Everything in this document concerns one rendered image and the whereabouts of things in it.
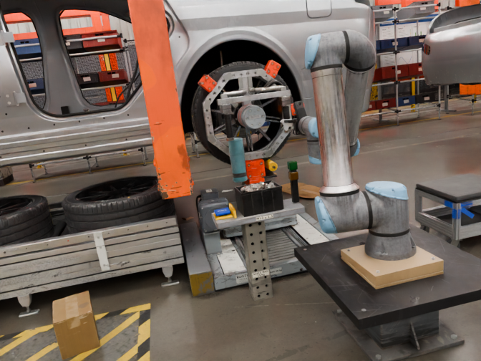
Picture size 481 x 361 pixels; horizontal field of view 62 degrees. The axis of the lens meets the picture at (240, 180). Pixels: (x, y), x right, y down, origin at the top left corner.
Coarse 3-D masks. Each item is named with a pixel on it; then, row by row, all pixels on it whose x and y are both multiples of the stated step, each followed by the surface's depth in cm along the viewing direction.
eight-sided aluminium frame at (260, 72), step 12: (228, 72) 234; (240, 72) 236; (252, 72) 237; (264, 72) 238; (216, 96) 236; (204, 108) 235; (204, 120) 242; (216, 144) 242; (276, 144) 250; (252, 156) 248; (264, 156) 250
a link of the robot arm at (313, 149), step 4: (308, 140) 187; (312, 140) 186; (316, 140) 185; (308, 144) 188; (312, 144) 186; (316, 144) 185; (308, 148) 189; (312, 148) 187; (316, 148) 186; (308, 152) 190; (312, 152) 187; (316, 152) 186; (308, 156) 190; (312, 156) 188; (316, 156) 187; (320, 156) 187; (312, 160) 189; (316, 160) 187; (320, 160) 187
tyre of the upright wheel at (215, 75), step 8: (232, 64) 242; (240, 64) 243; (248, 64) 244; (256, 64) 245; (216, 72) 241; (224, 72) 242; (216, 80) 242; (280, 80) 250; (200, 88) 242; (200, 96) 242; (192, 104) 257; (200, 104) 243; (192, 112) 253; (200, 112) 244; (192, 120) 257; (200, 120) 245; (200, 128) 246; (200, 136) 247; (288, 136) 259; (208, 144) 249; (216, 152) 251; (224, 160) 254; (264, 160) 259
